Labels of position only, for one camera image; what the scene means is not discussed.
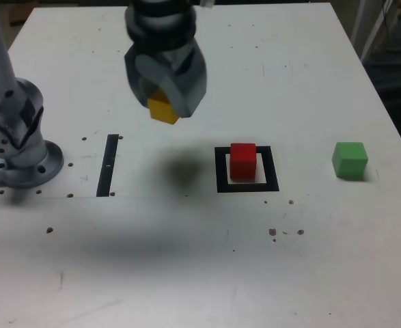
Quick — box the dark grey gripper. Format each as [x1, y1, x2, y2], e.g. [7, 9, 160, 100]
[124, 38, 208, 119]

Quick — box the yellow cube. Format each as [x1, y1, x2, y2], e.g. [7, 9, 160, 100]
[148, 87, 181, 126]

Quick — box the red cube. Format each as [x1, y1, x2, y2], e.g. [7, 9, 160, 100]
[230, 142, 258, 181]

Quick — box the green cube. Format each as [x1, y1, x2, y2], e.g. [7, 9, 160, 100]
[331, 141, 369, 180]

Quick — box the black tape square outline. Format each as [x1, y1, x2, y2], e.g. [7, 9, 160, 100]
[214, 146, 280, 194]

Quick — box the black tape strip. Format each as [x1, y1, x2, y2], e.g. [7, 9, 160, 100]
[96, 133, 120, 197]

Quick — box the cardboard box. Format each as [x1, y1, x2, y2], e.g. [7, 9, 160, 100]
[8, 0, 37, 27]

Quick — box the white metal frame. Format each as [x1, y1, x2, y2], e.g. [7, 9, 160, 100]
[352, 0, 394, 62]

